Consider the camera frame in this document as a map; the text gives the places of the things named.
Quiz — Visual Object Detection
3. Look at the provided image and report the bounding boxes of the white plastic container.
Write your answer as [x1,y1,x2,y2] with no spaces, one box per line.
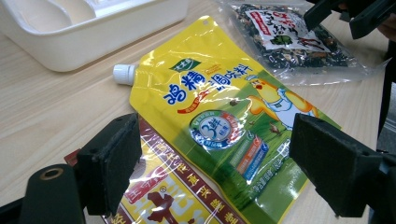
[0,0,191,73]

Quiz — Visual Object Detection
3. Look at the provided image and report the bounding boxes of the small gold packet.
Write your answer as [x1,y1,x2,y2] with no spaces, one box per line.
[64,116,247,224]

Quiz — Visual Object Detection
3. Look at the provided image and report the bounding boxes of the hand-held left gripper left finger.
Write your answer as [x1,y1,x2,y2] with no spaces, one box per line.
[76,112,143,217]

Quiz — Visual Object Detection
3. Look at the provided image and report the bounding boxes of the yellow spout pouch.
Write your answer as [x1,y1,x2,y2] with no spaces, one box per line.
[112,15,342,224]

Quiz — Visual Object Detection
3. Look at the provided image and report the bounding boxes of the dark metal stand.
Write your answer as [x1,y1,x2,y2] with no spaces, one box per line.
[376,40,396,150]

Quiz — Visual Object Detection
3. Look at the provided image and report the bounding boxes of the clear bag of dark seaweed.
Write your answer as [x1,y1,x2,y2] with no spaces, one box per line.
[218,0,390,87]

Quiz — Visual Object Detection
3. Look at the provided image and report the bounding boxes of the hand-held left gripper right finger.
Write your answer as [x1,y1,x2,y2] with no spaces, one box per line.
[289,112,384,218]

